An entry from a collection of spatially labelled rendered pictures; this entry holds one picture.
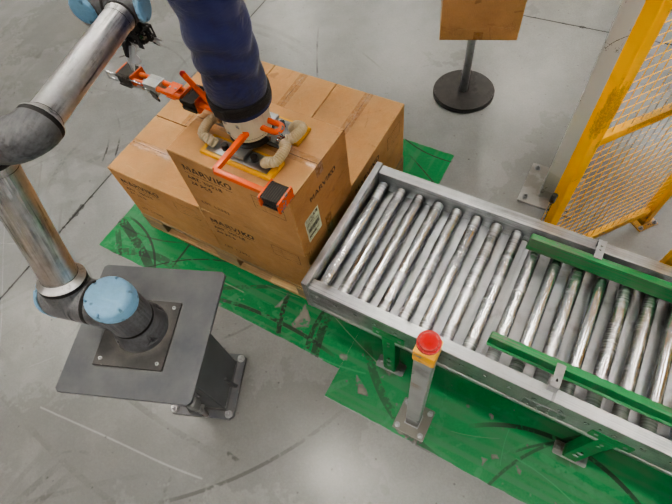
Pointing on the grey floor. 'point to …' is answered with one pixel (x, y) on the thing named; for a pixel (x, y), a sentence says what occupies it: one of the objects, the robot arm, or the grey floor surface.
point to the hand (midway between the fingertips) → (146, 58)
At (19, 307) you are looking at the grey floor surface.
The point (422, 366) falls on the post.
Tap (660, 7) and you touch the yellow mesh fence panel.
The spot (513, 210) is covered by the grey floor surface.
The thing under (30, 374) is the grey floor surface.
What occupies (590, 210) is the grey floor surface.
